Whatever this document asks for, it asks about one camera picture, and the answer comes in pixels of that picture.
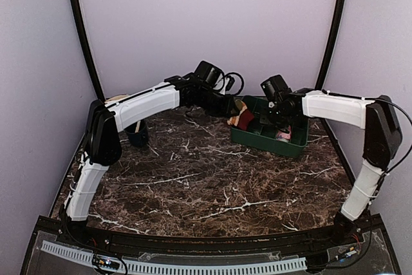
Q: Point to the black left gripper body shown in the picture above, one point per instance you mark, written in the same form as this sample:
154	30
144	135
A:
214	106

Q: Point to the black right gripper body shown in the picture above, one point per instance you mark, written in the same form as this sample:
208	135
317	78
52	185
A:
277	116

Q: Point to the pink patterned sock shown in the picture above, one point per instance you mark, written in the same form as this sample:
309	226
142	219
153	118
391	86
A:
284	135

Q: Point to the green compartment tray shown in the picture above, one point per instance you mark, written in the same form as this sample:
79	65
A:
264	137

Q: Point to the beige striped sock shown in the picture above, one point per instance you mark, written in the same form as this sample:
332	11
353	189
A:
244	118

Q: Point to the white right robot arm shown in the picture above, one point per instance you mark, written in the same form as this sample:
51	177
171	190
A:
375	116

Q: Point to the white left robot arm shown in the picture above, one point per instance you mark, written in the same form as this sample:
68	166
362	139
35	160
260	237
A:
102	147

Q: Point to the wooden stick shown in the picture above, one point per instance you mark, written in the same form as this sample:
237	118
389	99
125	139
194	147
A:
138	124

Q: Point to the dark blue mug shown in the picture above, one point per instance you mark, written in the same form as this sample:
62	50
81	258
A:
137	138

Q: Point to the beige embroidered round coaster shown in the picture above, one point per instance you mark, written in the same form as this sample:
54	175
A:
115	98

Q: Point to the right black frame post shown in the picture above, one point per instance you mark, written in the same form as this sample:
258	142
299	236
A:
330	44

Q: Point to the black frame post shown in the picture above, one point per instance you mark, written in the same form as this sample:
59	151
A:
330	44
85	47

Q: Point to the left black frame post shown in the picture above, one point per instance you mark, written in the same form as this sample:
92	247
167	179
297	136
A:
85	47

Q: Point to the black front rail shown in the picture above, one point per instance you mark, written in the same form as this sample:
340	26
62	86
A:
128	243

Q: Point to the white slotted cable duct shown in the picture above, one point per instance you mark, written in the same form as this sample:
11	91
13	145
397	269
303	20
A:
151	263

